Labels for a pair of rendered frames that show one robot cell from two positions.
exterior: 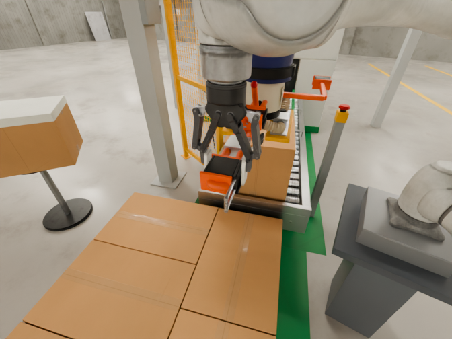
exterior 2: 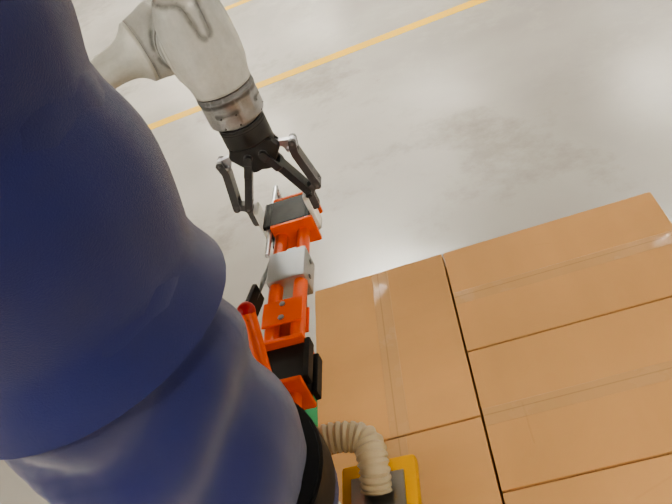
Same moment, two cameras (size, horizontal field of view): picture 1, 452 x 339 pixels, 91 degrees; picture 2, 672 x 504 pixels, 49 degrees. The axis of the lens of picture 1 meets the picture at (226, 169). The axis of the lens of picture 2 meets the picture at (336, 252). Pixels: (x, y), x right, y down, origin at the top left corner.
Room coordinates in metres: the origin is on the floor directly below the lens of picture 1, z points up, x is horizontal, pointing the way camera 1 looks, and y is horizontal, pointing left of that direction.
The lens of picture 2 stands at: (1.47, 0.03, 1.91)
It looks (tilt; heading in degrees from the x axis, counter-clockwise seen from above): 36 degrees down; 179
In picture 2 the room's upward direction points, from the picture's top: 25 degrees counter-clockwise
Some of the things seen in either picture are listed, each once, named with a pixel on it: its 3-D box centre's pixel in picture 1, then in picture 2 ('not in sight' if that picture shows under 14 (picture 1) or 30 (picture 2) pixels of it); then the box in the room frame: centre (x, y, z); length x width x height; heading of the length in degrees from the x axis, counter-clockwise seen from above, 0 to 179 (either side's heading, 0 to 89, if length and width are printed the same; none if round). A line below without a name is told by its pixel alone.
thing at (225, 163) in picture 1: (220, 173); (297, 219); (0.42, 0.01, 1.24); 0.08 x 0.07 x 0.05; 163
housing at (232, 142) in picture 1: (237, 147); (291, 274); (0.55, -0.03, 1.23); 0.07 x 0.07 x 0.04; 73
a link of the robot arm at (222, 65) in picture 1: (226, 62); (231, 102); (0.42, 0.00, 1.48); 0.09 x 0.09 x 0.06
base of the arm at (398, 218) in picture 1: (414, 210); not in sight; (0.66, -0.80, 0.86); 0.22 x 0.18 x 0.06; 153
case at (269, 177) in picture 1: (260, 149); not in sight; (1.35, -0.25, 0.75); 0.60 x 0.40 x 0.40; 167
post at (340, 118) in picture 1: (323, 171); not in sight; (1.44, -0.79, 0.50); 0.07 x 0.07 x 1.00; 76
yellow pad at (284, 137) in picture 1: (281, 120); not in sight; (0.97, -0.26, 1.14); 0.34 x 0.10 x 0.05; 163
